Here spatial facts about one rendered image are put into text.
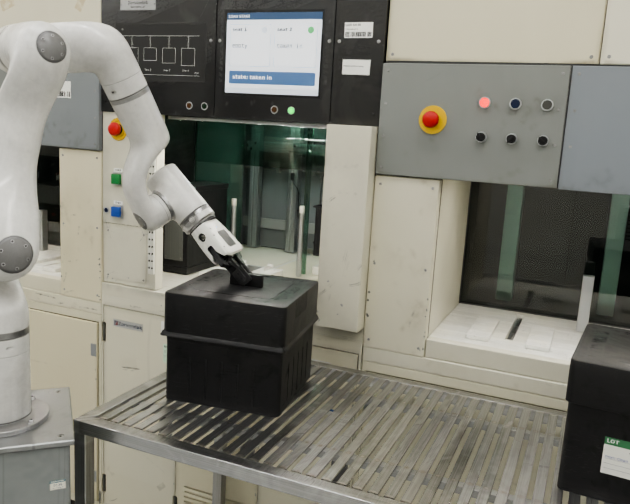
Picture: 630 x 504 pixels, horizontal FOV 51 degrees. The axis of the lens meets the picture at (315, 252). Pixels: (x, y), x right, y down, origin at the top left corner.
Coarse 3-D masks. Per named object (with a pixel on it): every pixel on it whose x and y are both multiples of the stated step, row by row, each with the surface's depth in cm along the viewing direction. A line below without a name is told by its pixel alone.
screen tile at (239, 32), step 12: (240, 24) 179; (252, 24) 178; (264, 24) 176; (240, 36) 179; (252, 36) 178; (264, 36) 177; (264, 48) 177; (240, 60) 180; (252, 60) 179; (264, 60) 178
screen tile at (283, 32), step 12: (276, 24) 175; (288, 24) 174; (300, 24) 172; (312, 24) 171; (276, 36) 175; (288, 36) 174; (300, 36) 173; (312, 36) 171; (312, 48) 172; (276, 60) 176; (288, 60) 175; (300, 60) 174; (312, 60) 172
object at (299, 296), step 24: (192, 288) 152; (216, 288) 153; (240, 288) 154; (264, 288) 155; (288, 288) 157; (312, 288) 161; (168, 312) 148; (192, 312) 146; (216, 312) 145; (240, 312) 143; (264, 312) 142; (288, 312) 142; (312, 312) 164; (192, 336) 147; (216, 336) 146; (240, 336) 144; (264, 336) 143; (288, 336) 145
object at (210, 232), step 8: (200, 224) 154; (208, 224) 154; (216, 224) 157; (192, 232) 155; (200, 232) 153; (208, 232) 153; (216, 232) 154; (224, 232) 157; (200, 240) 154; (208, 240) 152; (216, 240) 152; (224, 240) 155; (232, 240) 158; (208, 248) 154; (216, 248) 152; (224, 248) 152; (232, 248) 155; (240, 248) 159; (208, 256) 153; (224, 256) 154; (216, 264) 153
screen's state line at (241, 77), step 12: (240, 72) 181; (252, 72) 180; (264, 72) 178; (276, 72) 177; (288, 72) 175; (300, 72) 174; (276, 84) 177; (288, 84) 176; (300, 84) 175; (312, 84) 173
